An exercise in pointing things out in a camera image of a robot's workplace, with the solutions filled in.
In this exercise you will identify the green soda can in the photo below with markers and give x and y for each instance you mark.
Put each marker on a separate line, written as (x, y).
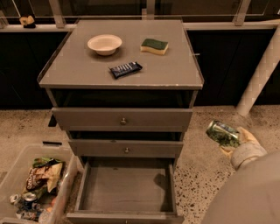
(223, 134)

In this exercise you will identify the white can bin corner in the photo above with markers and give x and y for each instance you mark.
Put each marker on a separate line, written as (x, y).
(15, 198)

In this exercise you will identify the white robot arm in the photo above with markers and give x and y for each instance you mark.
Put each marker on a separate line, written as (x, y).
(252, 194)

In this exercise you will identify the grey top drawer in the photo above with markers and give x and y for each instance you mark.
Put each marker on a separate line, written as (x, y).
(123, 119)

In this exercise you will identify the grey drawer cabinet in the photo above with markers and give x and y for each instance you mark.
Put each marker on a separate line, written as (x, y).
(124, 88)

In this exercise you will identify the green yellow sponge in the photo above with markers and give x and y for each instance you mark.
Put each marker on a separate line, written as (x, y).
(151, 45)

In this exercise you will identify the small yellow black object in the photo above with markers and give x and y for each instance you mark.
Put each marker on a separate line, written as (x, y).
(27, 21)

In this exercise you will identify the dark blue snack bar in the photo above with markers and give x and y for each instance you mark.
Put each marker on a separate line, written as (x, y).
(125, 69)

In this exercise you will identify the grey open bottom drawer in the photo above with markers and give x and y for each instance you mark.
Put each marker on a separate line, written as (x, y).
(126, 190)

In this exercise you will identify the white paper bowl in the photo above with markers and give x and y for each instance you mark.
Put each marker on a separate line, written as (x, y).
(105, 44)

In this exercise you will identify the brown chip bag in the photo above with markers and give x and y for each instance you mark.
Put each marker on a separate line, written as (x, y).
(46, 175)

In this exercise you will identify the clear plastic bin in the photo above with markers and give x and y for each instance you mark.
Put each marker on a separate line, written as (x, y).
(15, 180)

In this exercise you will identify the green chip bag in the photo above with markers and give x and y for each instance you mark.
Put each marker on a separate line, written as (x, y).
(45, 161)

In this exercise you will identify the grey middle drawer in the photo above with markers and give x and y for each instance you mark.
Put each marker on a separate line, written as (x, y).
(126, 148)

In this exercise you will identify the silver top soda can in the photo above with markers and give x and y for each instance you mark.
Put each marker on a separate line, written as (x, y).
(29, 197)

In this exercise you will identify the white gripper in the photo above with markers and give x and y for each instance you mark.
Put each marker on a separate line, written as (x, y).
(244, 152)

